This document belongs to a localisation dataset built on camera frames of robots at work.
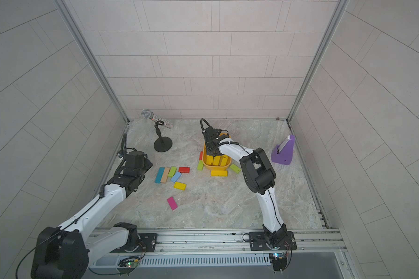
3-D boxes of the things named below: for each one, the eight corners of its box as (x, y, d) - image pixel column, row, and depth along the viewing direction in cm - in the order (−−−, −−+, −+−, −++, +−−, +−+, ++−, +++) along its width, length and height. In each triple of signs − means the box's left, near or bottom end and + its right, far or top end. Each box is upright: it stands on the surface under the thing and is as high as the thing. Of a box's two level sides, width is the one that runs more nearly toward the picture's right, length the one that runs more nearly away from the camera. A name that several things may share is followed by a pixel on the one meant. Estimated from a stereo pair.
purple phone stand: (273, 166, 96) (282, 148, 82) (270, 154, 102) (279, 135, 88) (288, 166, 96) (300, 148, 82) (284, 154, 102) (295, 135, 88)
